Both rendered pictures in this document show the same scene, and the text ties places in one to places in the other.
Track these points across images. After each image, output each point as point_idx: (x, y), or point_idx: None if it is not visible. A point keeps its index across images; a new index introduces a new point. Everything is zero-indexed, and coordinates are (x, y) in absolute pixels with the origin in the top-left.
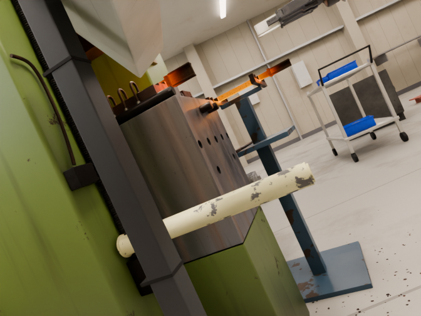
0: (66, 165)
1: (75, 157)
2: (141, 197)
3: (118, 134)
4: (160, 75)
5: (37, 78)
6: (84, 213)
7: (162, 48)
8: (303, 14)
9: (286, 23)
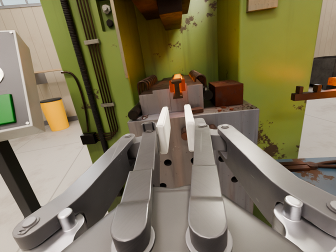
0: (86, 130)
1: (93, 126)
2: (13, 193)
3: (5, 170)
4: (277, 24)
5: (79, 80)
6: (91, 152)
7: (31, 127)
8: (257, 206)
9: (221, 156)
